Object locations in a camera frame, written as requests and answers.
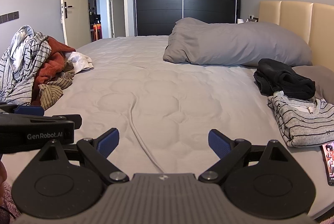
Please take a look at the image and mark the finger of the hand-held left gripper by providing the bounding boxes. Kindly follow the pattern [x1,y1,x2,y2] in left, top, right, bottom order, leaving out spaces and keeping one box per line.
[0,112,82,131]
[0,102,45,117]

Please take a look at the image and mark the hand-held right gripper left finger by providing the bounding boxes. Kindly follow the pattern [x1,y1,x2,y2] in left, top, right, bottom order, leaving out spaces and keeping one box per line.
[39,128,130,184]

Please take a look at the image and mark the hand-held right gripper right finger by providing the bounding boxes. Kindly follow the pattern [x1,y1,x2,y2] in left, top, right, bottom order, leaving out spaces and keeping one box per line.
[198,129,288,184]

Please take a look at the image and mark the grey striped sweater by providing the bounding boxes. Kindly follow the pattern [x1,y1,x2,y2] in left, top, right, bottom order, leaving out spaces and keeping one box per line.
[0,25,53,105]

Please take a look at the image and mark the folded black clothes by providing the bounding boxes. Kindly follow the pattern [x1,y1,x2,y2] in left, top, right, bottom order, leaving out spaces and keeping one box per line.
[254,58,316,99]

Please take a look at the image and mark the beige striped garment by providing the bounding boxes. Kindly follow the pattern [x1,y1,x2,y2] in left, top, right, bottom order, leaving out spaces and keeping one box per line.
[39,62,75,111]

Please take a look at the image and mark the rust orange garment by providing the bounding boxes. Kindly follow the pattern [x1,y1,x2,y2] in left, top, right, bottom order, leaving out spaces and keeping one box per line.
[31,36,77,107]

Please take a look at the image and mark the white cloth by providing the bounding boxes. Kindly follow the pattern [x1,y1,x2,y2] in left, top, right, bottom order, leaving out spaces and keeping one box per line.
[64,52,94,74]

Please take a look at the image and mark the purple fuzzy cloth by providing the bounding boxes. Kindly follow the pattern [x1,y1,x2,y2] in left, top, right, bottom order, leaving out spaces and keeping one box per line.
[0,182,21,219]

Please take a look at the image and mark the folded grey striped shirt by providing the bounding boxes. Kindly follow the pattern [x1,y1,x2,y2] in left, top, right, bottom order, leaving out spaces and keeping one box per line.
[267,91,334,148]

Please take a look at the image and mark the orange chair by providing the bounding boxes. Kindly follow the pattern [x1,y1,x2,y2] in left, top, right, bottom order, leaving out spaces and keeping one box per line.
[93,22,103,42]

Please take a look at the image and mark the large grey pillow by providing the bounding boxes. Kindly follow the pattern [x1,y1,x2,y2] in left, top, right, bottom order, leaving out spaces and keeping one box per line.
[162,17,313,67]

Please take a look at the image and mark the black smartphone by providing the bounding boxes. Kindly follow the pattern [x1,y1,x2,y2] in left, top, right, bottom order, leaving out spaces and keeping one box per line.
[320,141,334,186]

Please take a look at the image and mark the flat grey pillow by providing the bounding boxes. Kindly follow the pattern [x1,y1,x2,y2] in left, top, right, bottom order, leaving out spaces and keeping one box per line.
[291,65,334,106]

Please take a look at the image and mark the cream padded headboard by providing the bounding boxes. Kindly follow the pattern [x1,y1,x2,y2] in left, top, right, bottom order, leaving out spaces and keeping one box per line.
[258,0,334,70]

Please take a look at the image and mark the white cable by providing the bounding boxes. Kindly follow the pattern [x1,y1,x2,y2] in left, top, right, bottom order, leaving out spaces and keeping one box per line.
[130,101,165,173]

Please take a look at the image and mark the dark wall switch panel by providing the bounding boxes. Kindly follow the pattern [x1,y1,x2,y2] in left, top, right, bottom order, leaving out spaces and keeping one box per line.
[0,11,19,24]

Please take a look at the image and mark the metal door handle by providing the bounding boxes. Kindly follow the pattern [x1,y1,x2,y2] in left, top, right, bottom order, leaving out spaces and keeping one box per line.
[61,2,73,19]

